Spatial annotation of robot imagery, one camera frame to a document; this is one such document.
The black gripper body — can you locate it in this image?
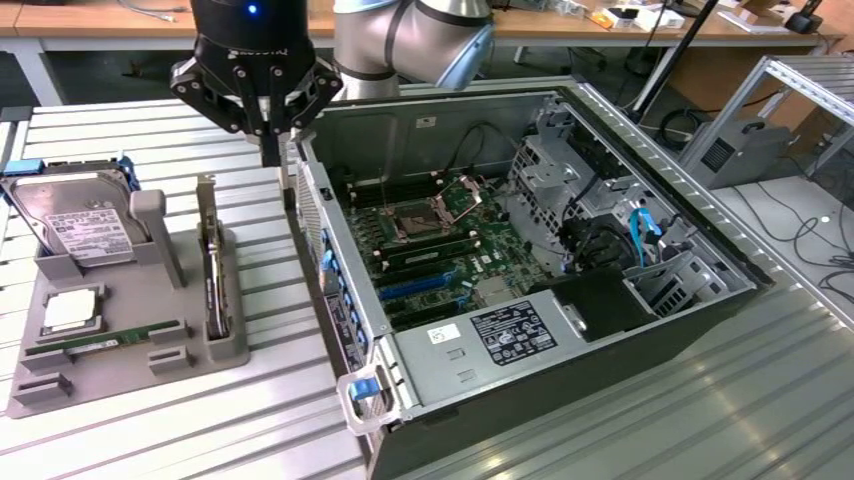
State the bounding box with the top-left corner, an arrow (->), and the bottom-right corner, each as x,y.
191,0 -> 316,101

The black graphics card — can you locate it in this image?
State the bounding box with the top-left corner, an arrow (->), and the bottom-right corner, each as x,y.
196,173 -> 236,344

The black RAM slot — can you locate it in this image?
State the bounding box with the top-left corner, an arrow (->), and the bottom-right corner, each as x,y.
345,175 -> 439,197
349,187 -> 442,209

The thin locking lever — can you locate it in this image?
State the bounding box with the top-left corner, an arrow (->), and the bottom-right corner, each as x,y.
376,167 -> 395,214

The metal socket cover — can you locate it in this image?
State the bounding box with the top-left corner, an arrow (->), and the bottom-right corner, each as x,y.
431,174 -> 486,216

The CPU socket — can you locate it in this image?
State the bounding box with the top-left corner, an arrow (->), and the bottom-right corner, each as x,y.
389,202 -> 455,241

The blue disk carrier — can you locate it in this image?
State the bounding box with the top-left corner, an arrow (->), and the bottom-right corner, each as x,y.
0,152 -> 141,251

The silver hard disk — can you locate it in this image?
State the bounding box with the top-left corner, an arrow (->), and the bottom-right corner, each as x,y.
0,168 -> 153,269

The installed RAM stick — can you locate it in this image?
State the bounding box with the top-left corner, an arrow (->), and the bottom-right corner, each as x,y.
383,238 -> 482,266

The silver drive cage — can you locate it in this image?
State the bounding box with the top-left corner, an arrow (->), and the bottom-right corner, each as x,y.
506,132 -> 606,251

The green motherboard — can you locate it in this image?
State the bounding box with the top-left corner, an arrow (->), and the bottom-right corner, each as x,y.
336,172 -> 559,331

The blue expansion slot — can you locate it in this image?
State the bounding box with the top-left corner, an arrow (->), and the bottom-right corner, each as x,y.
376,269 -> 459,301

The long wooden desk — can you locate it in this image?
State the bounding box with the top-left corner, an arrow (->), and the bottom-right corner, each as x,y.
490,0 -> 849,66

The grey parts rack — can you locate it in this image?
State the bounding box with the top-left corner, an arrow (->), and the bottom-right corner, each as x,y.
4,189 -> 253,420

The yellow black small box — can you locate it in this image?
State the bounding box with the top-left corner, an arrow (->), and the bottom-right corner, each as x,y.
595,6 -> 636,29

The black expansion slot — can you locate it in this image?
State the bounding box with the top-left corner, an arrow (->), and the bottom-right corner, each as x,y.
387,299 -> 462,325

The silver chipset heatsink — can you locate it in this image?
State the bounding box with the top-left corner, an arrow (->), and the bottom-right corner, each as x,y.
470,279 -> 526,306

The silver CPU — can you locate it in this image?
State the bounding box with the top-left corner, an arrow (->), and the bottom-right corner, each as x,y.
40,289 -> 99,334

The green RAM stick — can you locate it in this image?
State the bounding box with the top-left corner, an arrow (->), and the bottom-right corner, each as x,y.
29,319 -> 181,354

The white small box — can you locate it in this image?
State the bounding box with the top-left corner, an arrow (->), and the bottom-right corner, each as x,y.
632,8 -> 687,30

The black tripod pole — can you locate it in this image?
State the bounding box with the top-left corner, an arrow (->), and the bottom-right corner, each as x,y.
630,0 -> 722,124

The grey power supply unit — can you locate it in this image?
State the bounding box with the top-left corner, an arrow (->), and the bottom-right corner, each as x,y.
392,289 -> 588,406

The black fan shroud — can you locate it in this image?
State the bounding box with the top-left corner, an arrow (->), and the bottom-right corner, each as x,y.
530,267 -> 659,344

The white flat box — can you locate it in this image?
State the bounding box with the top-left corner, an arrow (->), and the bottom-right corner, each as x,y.
716,8 -> 792,36

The grey control box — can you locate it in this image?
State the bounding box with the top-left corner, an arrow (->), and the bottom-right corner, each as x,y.
679,119 -> 812,190

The silver disk bay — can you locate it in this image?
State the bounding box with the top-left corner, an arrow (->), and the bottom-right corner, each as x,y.
623,249 -> 719,319

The brown cardboard piece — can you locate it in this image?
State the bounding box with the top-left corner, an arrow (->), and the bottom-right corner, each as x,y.
732,0 -> 802,21

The grey metal box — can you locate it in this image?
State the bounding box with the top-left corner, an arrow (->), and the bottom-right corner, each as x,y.
674,53 -> 854,191

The black desk device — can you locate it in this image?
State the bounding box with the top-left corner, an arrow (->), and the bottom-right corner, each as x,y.
783,12 -> 827,35

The black open PC case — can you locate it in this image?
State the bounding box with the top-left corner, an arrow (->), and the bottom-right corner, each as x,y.
283,74 -> 775,480

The grey cable on desk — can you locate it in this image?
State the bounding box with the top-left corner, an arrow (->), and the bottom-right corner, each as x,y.
119,0 -> 179,24

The plain grey case handle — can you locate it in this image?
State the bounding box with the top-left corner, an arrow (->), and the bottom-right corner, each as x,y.
277,127 -> 301,191

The wooden desk with white frame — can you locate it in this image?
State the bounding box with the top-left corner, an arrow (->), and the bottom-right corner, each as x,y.
0,0 -> 335,106

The black looped wire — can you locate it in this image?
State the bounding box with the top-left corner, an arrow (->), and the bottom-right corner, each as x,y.
450,123 -> 522,176

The black power wire bundle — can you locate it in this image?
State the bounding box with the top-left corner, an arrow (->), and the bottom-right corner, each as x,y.
559,219 -> 635,274

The black coiled cable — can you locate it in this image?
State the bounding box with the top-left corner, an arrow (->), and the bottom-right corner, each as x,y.
659,107 -> 712,151

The blue data wire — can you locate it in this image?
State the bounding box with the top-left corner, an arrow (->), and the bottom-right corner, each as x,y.
626,207 -> 668,269

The grey case handle with latch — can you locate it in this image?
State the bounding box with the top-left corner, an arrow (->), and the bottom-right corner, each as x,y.
335,367 -> 401,434

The black cable bundle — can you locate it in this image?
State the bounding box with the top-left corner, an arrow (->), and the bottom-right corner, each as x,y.
756,182 -> 854,301

